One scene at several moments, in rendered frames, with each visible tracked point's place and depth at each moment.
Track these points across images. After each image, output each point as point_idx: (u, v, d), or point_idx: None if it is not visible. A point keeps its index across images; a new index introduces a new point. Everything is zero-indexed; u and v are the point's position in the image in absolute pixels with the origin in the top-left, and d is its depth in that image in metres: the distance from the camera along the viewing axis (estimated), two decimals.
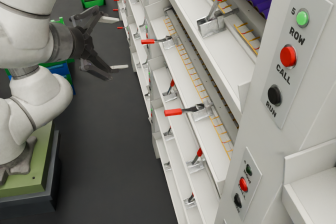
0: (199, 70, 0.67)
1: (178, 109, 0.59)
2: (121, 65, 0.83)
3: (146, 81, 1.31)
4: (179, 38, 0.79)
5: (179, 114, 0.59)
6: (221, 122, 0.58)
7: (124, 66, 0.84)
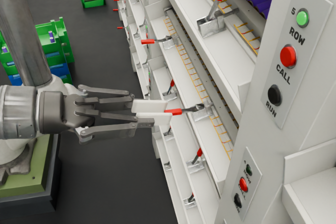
0: (199, 70, 0.67)
1: (178, 109, 0.59)
2: (157, 112, 0.55)
3: (146, 81, 1.31)
4: (179, 38, 0.79)
5: (179, 114, 0.59)
6: (221, 122, 0.58)
7: (162, 113, 0.55)
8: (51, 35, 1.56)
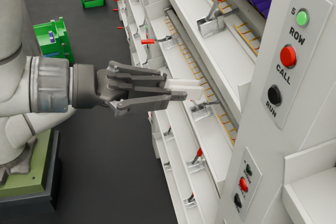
0: (204, 69, 0.67)
1: None
2: (189, 86, 0.54)
3: None
4: (181, 37, 0.79)
5: (189, 99, 0.57)
6: (229, 119, 0.57)
7: (194, 87, 0.54)
8: (51, 35, 1.56)
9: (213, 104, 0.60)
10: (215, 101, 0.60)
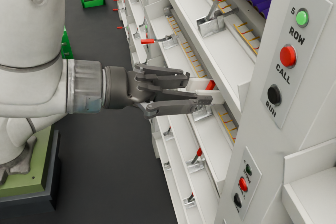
0: (206, 68, 0.67)
1: None
2: (214, 90, 0.55)
3: None
4: (184, 36, 0.79)
5: None
6: (231, 118, 0.57)
7: (219, 91, 0.55)
8: None
9: (215, 104, 0.60)
10: None
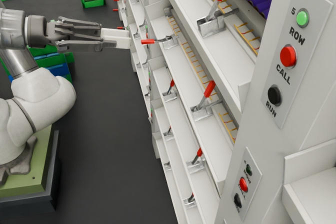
0: (206, 68, 0.67)
1: (208, 93, 0.58)
2: (119, 36, 0.72)
3: (146, 81, 1.31)
4: (184, 36, 0.79)
5: (205, 95, 0.57)
6: (231, 118, 0.57)
7: (123, 37, 0.72)
8: None
9: (215, 104, 0.60)
10: (217, 100, 0.60)
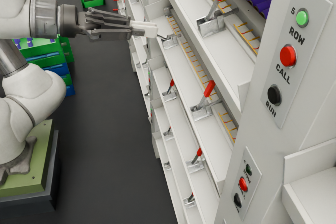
0: (206, 68, 0.67)
1: (208, 93, 0.58)
2: (147, 26, 0.74)
3: (146, 81, 1.31)
4: (184, 36, 0.79)
5: (205, 95, 0.57)
6: (231, 118, 0.57)
7: (151, 26, 0.74)
8: None
9: (215, 104, 0.60)
10: (217, 100, 0.60)
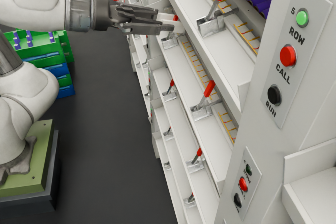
0: (207, 67, 0.67)
1: (208, 93, 0.58)
2: (176, 21, 0.74)
3: (146, 81, 1.31)
4: (186, 35, 0.79)
5: (205, 95, 0.57)
6: (231, 118, 0.57)
7: (180, 22, 0.74)
8: (51, 35, 1.56)
9: (215, 104, 0.60)
10: (217, 100, 0.60)
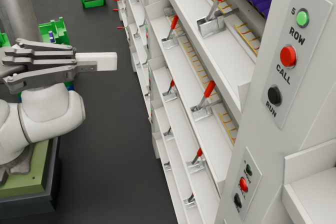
0: (207, 67, 0.67)
1: (208, 93, 0.58)
2: (100, 55, 0.51)
3: (146, 81, 1.31)
4: (186, 35, 0.79)
5: (205, 95, 0.57)
6: (231, 118, 0.57)
7: (105, 55, 0.51)
8: (51, 35, 1.56)
9: (215, 104, 0.60)
10: (217, 100, 0.60)
